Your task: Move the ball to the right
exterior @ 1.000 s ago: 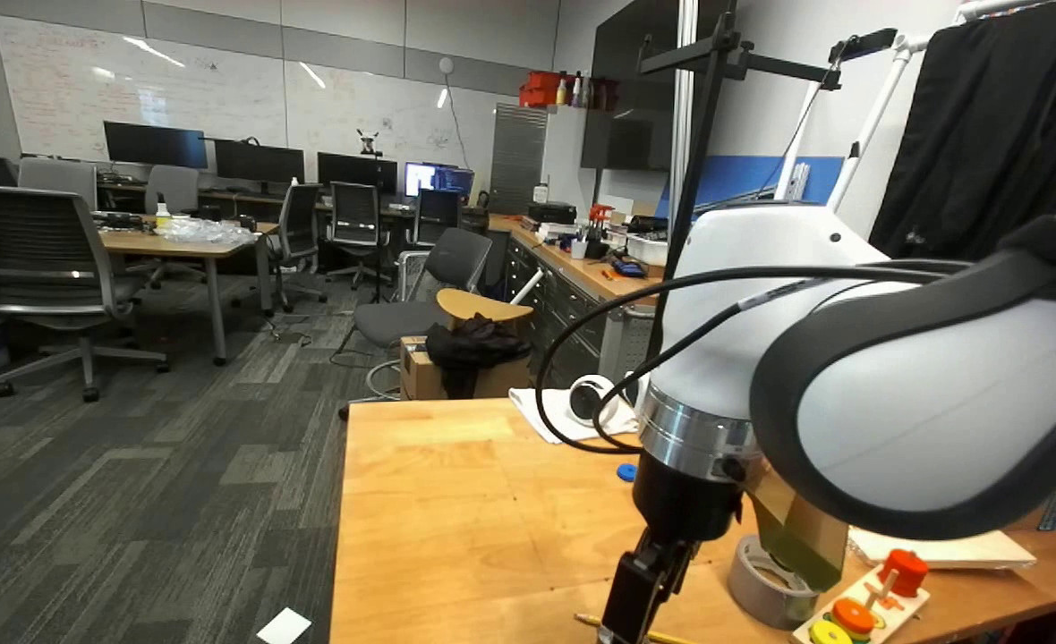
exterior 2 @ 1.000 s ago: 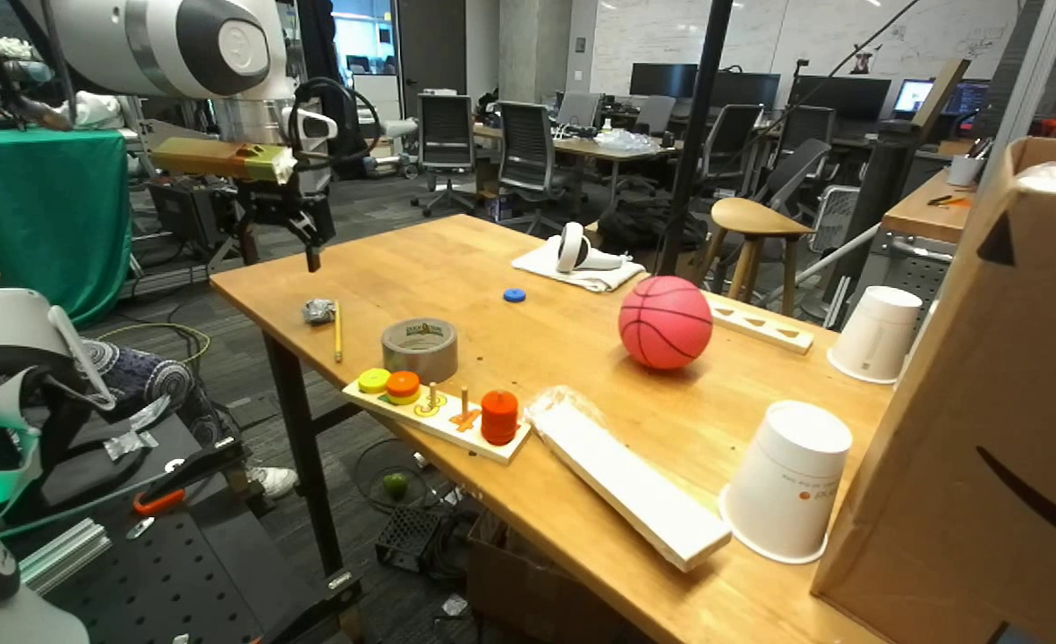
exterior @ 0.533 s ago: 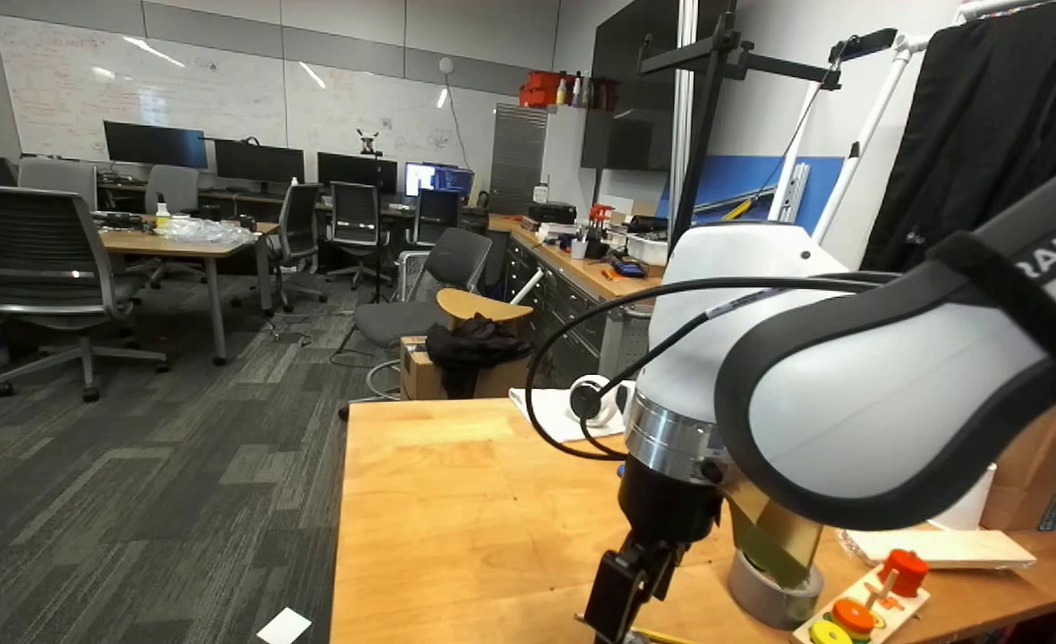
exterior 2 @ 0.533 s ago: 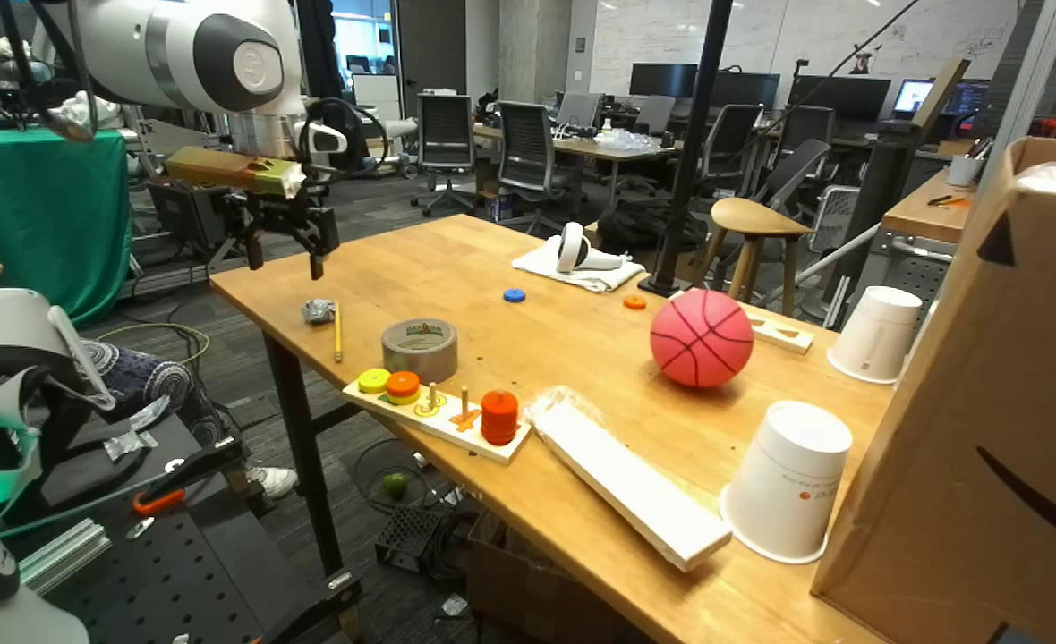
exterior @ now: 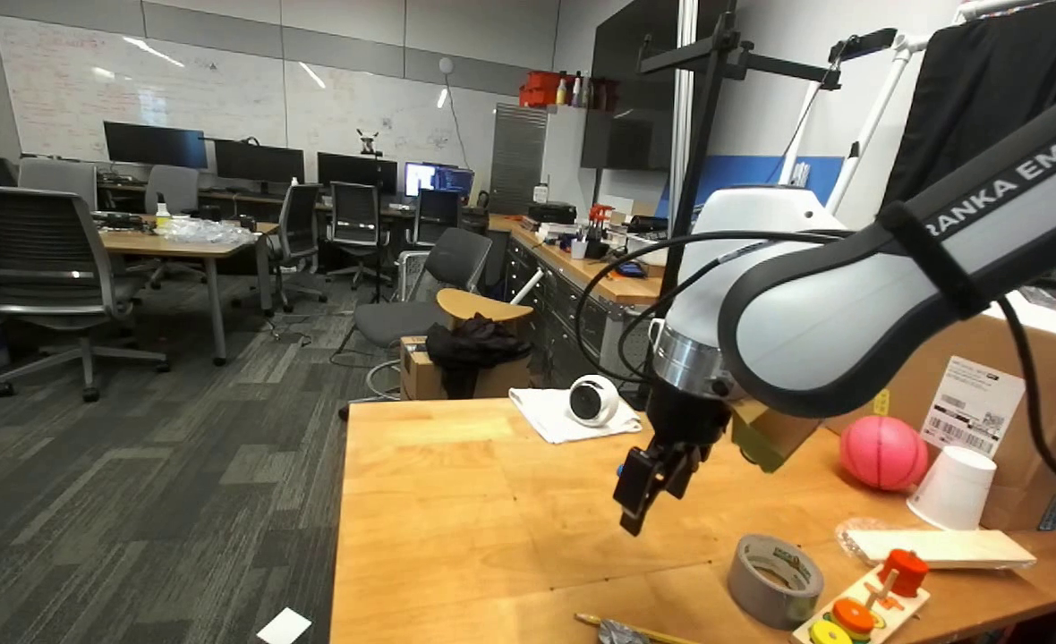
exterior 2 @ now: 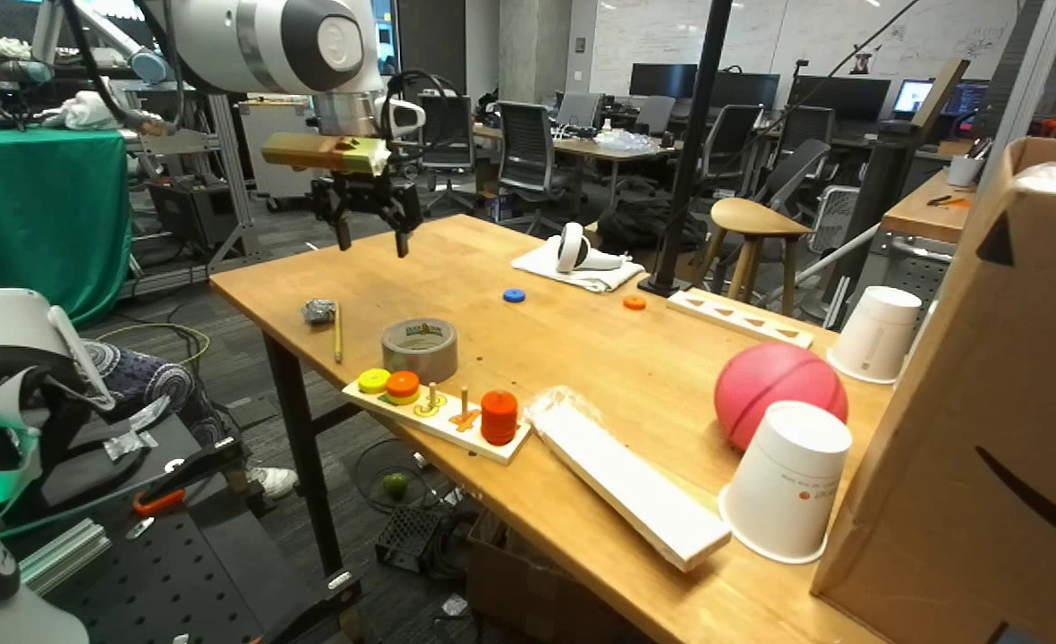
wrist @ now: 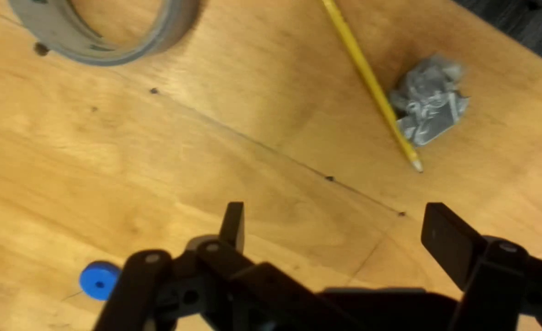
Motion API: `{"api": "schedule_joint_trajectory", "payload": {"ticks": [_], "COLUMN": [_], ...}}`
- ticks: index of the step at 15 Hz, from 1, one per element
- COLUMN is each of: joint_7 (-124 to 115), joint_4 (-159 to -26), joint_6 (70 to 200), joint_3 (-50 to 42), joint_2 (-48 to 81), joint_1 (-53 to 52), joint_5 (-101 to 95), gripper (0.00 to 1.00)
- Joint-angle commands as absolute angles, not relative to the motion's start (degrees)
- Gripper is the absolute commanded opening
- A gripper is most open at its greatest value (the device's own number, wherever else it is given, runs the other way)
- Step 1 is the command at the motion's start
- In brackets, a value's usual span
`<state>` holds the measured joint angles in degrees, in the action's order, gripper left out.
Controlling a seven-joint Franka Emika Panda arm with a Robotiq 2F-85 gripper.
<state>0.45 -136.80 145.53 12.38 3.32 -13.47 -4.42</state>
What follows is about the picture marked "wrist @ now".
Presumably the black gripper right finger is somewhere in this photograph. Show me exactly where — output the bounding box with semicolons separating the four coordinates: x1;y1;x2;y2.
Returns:
419;201;542;331

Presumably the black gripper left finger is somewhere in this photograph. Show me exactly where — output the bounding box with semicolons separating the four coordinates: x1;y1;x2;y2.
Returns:
92;201;351;331

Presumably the small blue disc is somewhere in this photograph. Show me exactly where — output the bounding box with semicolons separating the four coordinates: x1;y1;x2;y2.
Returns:
77;259;123;303

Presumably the grey crumpled object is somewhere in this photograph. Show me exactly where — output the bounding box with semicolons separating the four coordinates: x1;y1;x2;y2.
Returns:
388;55;471;147

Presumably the yellow pencil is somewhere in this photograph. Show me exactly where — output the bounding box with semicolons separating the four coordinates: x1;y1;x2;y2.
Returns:
320;0;426;175

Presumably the grey duct tape roll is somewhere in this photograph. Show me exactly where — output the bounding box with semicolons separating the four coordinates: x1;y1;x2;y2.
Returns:
8;0;200;68

